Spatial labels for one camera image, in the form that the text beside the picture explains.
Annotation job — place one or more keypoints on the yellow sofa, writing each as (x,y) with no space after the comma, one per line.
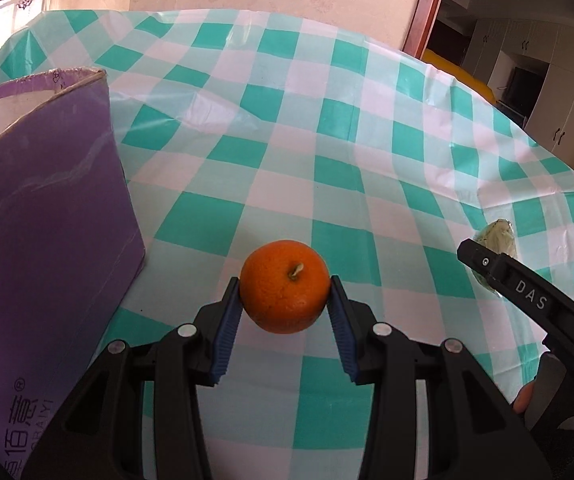
(430,57)

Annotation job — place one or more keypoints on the red-brown door frame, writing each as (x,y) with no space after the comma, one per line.
(422,21)

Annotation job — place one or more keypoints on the small orange tangerine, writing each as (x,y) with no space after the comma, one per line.
(284,286)

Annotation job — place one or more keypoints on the white cabinet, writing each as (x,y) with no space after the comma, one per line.
(529,66)

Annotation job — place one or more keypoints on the teal checkered tablecloth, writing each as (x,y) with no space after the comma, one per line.
(236,128)

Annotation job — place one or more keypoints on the wrapped green apple half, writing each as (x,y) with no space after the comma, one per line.
(499,237)

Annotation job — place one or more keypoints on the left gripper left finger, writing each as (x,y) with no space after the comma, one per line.
(97,431)

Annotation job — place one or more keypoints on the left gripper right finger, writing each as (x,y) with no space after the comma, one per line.
(473,432)

